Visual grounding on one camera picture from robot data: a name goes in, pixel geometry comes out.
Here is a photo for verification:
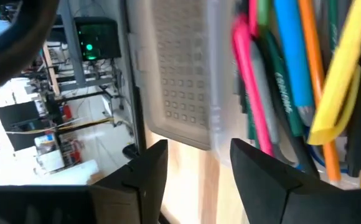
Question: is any light green marker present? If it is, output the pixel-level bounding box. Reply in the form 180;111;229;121
257;0;274;32

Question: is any black equipment box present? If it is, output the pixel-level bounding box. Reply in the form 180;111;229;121
0;100;63;152

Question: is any red fire extinguisher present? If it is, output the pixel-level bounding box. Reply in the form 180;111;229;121
62;103;73;121

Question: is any black pen with clip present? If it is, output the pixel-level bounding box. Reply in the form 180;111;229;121
272;93;321;180

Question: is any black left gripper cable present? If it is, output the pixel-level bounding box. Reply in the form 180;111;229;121
0;0;60;96

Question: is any black oval object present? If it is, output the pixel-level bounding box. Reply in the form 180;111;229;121
122;142;141;160

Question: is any green crayon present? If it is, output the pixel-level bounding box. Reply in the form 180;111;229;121
327;0;340;53
260;27;306;139

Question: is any grey pen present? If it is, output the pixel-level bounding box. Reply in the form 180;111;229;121
249;40;283;147

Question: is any black computer with green light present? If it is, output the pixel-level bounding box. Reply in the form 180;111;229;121
73;16;122;62

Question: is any yellow highlighter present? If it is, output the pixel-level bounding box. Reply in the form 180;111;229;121
307;0;361;147

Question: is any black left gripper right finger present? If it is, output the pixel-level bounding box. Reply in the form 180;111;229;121
229;138;361;224

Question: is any dark green marker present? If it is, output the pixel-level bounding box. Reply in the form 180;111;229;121
243;90;261;149

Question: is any fat pink highlighter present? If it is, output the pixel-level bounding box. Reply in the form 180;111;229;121
231;14;275;157

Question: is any clear supply box grey lid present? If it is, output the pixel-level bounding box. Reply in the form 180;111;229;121
124;0;361;191

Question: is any blue marker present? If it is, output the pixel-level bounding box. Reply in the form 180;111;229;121
273;0;317;127

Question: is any pink orange marker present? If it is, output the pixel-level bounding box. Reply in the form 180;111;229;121
248;0;259;37

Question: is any grey metal stand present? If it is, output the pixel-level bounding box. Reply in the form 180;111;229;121
57;0;119;93

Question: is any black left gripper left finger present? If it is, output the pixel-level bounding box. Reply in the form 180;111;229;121
88;139;169;224

